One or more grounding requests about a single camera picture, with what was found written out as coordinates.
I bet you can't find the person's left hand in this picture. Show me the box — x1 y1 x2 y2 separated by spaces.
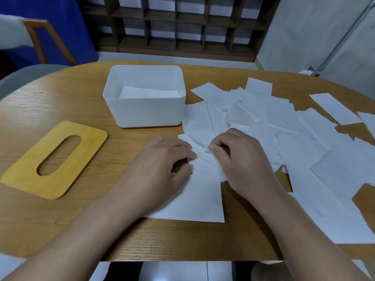
109 135 198 214

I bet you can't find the person's right hand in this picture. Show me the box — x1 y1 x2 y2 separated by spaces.
208 128 286 206

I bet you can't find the white tissue sheet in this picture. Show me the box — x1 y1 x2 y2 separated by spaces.
146 134 228 223

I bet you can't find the white plastic tissue box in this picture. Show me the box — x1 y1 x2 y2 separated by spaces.
103 65 187 128

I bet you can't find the folded tissues stack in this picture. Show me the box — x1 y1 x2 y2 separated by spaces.
119 86 180 99

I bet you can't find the pile of white tissues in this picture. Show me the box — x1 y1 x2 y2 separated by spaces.
182 77 375 245

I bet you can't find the wooden lid with oval slot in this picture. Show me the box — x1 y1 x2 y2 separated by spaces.
1 121 109 200

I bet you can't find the dark wooden lattice shelf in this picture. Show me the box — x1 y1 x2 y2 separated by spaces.
77 0 282 63

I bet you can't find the white floor power socket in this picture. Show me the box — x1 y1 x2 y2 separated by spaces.
297 62 321 78

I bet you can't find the person's left leg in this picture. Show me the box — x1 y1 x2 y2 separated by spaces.
103 261 144 281

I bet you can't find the person's leg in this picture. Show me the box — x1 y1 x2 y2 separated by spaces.
234 261 294 281
103 261 144 281

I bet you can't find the person's right leg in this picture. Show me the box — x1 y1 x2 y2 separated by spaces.
234 261 294 281

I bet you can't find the wooden chair with grey seat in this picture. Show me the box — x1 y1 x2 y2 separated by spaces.
0 14 78 100

